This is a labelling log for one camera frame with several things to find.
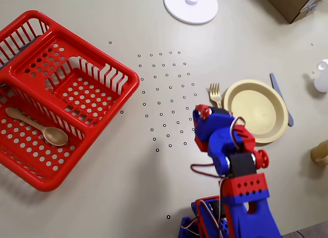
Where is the brown cardboard box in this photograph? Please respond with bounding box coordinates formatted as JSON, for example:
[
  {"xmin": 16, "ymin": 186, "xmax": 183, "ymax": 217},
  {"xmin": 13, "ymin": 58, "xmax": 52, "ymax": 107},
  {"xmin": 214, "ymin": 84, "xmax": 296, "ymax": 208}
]
[{"xmin": 260, "ymin": 0, "xmax": 325, "ymax": 25}]

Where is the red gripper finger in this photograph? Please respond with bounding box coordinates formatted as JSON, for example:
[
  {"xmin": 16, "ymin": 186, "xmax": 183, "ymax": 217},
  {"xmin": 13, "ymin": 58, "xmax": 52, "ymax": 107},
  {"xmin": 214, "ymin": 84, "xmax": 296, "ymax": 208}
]
[{"xmin": 195, "ymin": 103, "xmax": 212, "ymax": 120}]

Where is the grey plastic knife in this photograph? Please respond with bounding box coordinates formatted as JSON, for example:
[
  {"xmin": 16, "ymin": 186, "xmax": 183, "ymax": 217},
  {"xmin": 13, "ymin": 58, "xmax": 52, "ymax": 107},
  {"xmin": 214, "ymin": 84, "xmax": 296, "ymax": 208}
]
[{"xmin": 269, "ymin": 73, "xmax": 294, "ymax": 127}]

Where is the wooden spoon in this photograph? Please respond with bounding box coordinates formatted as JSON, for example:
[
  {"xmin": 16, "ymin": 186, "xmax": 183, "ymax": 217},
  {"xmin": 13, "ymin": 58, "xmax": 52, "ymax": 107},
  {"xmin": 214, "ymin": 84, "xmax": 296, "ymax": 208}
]
[{"xmin": 5, "ymin": 107, "xmax": 69, "ymax": 147}]

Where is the blue gripper body black motor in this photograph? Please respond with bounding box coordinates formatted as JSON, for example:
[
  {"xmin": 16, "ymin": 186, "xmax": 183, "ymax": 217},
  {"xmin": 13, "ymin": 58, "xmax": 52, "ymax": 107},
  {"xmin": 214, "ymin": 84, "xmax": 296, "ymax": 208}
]
[{"xmin": 192, "ymin": 106, "xmax": 235, "ymax": 143}]

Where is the gold plastic plate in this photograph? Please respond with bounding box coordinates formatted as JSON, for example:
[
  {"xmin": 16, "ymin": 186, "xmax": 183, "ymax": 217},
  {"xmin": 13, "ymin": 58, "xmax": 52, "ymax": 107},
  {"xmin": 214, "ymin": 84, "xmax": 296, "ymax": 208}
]
[{"xmin": 223, "ymin": 79, "xmax": 289, "ymax": 144}]

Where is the gold plastic fork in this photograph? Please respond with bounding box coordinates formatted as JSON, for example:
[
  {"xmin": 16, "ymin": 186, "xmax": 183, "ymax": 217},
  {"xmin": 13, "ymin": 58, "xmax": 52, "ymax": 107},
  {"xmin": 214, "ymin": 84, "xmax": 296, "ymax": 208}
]
[{"xmin": 209, "ymin": 83, "xmax": 223, "ymax": 110}]

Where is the red plastic cutlery basket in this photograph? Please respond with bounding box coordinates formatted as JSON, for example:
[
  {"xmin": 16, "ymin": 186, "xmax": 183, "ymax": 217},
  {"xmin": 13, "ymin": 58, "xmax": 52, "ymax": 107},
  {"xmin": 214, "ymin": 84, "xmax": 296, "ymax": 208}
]
[{"xmin": 0, "ymin": 9, "xmax": 141, "ymax": 192}]

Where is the white round disc base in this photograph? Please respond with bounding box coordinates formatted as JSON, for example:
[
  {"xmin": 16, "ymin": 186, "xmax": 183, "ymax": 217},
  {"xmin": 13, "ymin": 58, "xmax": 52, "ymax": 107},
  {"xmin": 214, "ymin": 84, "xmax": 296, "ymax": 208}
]
[{"xmin": 163, "ymin": 0, "xmax": 219, "ymax": 25}]

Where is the grey plastic fork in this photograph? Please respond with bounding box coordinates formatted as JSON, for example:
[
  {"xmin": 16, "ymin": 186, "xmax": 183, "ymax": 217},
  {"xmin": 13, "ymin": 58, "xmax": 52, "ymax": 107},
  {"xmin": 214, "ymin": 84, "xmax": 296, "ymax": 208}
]
[{"xmin": 0, "ymin": 35, "xmax": 42, "ymax": 70}]

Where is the gold plastic cup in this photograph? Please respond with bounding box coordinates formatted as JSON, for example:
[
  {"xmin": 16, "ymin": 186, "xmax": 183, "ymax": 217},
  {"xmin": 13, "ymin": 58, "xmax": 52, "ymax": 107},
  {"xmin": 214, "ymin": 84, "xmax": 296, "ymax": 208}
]
[{"xmin": 310, "ymin": 140, "xmax": 328, "ymax": 166}]

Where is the red white gripper servo cable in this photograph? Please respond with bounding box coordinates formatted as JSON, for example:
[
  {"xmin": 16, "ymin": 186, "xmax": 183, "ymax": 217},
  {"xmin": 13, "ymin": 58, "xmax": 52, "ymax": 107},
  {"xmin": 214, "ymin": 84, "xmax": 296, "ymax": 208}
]
[{"xmin": 230, "ymin": 116, "xmax": 247, "ymax": 148}]

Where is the red white arm servo cable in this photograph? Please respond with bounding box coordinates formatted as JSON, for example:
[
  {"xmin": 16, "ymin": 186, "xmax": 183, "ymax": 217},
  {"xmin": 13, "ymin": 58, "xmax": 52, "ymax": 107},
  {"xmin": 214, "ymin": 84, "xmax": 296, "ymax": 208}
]
[{"xmin": 190, "ymin": 163, "xmax": 224, "ymax": 238}]

